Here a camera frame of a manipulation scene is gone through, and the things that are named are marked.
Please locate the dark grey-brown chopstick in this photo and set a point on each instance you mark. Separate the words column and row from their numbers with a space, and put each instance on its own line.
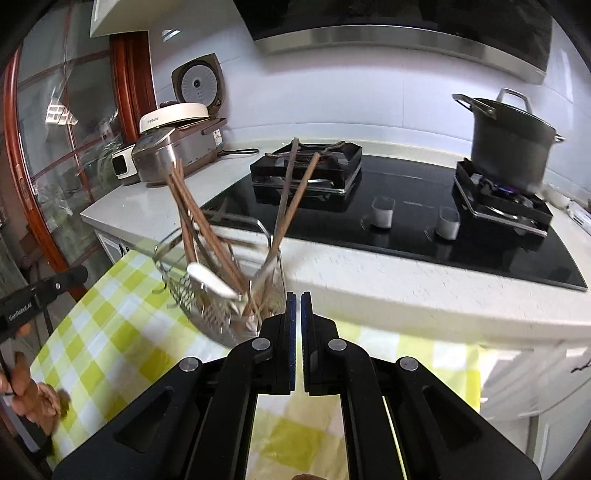
column 284, row 203

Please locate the black glass gas cooktop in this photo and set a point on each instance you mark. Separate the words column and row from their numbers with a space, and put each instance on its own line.
column 406, row 249

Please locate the dark grey stock pot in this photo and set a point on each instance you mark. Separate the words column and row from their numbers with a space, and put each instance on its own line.
column 510, row 147

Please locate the yellow checked tablecloth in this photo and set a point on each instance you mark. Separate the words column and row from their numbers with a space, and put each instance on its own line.
column 115, row 323

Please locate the silver cooker with white lid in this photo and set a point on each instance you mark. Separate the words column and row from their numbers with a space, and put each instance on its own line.
column 157, row 157

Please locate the small white counter item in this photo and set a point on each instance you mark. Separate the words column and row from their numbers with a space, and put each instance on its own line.
column 579, row 212

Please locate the red wooden window frame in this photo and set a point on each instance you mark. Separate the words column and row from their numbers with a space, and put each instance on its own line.
column 134, row 83

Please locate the white wall cabinet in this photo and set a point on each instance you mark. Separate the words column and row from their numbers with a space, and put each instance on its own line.
column 129, row 16

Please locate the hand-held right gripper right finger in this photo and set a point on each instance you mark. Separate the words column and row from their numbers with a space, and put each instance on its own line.
column 306, row 344

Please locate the steel range hood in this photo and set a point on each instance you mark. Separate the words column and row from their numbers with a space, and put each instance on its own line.
column 392, row 41

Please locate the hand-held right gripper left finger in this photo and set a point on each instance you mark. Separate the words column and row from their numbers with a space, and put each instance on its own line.
column 291, row 344

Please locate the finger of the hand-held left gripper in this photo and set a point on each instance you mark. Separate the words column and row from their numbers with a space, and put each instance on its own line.
column 64, row 281

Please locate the brown wooden chopstick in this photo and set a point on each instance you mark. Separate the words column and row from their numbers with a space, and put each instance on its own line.
column 196, row 240
column 298, row 203
column 217, row 254
column 186, row 230

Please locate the white base cabinet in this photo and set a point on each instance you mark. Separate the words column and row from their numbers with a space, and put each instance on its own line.
column 531, row 392

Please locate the black burner grate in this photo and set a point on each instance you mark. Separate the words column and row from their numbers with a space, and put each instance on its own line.
column 323, row 173
column 508, row 210

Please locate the white spoon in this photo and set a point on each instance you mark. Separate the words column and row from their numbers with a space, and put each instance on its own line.
column 212, row 281

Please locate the person's left hand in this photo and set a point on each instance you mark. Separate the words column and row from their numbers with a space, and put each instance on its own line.
column 37, row 397

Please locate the brown open rice cooker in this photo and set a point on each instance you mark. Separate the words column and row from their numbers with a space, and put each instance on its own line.
column 198, row 83

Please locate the grey stove knob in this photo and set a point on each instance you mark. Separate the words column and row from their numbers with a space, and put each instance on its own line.
column 449, row 224
column 383, row 213

